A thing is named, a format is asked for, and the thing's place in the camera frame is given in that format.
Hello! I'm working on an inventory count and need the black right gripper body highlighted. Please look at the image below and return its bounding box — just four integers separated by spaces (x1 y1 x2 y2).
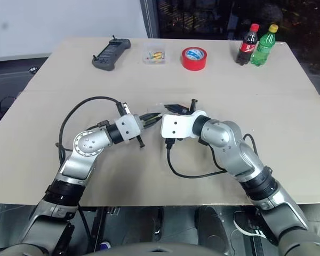
164 98 198 115

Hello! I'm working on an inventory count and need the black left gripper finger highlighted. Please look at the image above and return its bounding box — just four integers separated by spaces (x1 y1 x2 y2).
142 118 163 130
140 113 161 122

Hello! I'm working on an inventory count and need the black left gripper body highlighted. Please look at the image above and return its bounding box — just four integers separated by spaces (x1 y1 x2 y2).
134 114 146 149

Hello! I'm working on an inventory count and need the clear bag with yellow edge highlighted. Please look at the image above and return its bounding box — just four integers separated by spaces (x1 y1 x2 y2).
141 102 167 129

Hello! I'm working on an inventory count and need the red tape roll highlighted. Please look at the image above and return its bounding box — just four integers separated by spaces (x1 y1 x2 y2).
181 47 207 72

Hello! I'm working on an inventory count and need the clear plastic box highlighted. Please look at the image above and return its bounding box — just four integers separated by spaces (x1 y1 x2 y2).
142 42 168 66

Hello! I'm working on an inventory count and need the dark grey remote controller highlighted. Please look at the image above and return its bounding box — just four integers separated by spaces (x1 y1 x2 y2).
92 35 131 71

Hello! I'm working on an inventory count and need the cola bottle with red cap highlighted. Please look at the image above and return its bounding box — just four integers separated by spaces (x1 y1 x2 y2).
235 23 259 66

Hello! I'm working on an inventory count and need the green bottle with yellow cap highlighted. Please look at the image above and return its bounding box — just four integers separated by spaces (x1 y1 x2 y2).
250 24 279 68

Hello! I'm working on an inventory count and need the grey robot torso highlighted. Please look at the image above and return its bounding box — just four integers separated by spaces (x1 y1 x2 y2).
87 241 259 256

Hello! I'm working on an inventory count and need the dark rounded shape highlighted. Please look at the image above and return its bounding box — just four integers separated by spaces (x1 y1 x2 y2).
194 206 228 256

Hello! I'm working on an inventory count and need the black and white sneaker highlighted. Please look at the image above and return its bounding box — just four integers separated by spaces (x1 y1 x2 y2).
233 210 268 239

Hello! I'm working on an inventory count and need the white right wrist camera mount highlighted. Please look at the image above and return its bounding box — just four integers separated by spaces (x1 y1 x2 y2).
159 109 207 141

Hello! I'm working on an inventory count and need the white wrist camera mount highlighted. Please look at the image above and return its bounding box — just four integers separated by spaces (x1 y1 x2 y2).
159 109 207 141
114 114 143 146

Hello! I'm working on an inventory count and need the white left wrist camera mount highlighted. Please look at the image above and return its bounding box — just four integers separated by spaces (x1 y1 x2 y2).
114 114 143 146

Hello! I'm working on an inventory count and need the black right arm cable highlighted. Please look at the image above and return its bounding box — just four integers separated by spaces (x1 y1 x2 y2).
164 137 257 179

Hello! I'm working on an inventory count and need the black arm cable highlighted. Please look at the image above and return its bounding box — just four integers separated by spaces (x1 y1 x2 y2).
54 96 125 166
164 137 257 179

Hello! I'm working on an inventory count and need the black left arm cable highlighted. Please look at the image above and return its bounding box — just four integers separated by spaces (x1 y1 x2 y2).
54 96 125 166

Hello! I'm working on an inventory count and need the grey window frame post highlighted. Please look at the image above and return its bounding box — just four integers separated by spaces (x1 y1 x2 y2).
139 0 161 38

